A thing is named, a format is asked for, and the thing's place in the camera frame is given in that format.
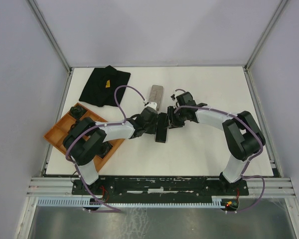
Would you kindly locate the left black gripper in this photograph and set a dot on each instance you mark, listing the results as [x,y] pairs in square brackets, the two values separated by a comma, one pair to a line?
[153,130]

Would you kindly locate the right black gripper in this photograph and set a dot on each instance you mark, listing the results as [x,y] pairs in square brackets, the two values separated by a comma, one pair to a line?
[171,122]

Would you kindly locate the black rectangular case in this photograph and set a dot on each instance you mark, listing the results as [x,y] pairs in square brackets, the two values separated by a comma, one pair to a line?
[161,128]

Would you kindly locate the grey glasses case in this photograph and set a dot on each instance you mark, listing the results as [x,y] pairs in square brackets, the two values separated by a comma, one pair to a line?
[156,95]

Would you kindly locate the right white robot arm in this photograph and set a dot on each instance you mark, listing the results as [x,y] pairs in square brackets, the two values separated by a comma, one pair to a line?
[244,138]

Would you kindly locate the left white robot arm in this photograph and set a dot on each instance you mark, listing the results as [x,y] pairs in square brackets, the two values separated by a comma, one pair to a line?
[89,138]

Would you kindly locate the black round item in tray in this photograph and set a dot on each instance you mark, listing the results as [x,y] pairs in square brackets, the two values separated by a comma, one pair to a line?
[106,149]

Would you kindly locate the black folded cloth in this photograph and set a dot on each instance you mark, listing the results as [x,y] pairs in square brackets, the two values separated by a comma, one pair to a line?
[100,88]

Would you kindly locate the black item in tray rear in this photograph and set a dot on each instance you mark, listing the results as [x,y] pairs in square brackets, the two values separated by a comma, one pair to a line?
[77,111]

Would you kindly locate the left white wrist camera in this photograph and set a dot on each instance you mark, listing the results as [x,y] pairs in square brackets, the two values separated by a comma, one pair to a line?
[152,105]

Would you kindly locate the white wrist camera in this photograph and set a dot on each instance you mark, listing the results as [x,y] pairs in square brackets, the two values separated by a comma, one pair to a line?
[152,105]
[174,96]

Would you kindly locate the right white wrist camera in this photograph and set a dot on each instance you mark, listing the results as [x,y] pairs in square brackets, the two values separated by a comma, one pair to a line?
[174,96]

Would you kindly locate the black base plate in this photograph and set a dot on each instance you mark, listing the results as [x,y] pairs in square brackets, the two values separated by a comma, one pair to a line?
[201,185]

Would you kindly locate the right aluminium frame post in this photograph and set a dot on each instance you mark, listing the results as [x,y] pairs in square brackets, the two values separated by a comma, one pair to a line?
[266,33]

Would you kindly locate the aluminium frame post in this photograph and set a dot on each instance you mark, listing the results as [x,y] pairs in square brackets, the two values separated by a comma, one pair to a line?
[266,33]
[33,5]

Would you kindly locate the white slotted cable duct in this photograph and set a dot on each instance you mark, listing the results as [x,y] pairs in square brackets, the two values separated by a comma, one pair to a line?
[141,200]

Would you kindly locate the left aluminium frame post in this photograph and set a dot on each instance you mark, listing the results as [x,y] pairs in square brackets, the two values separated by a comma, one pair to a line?
[33,5]

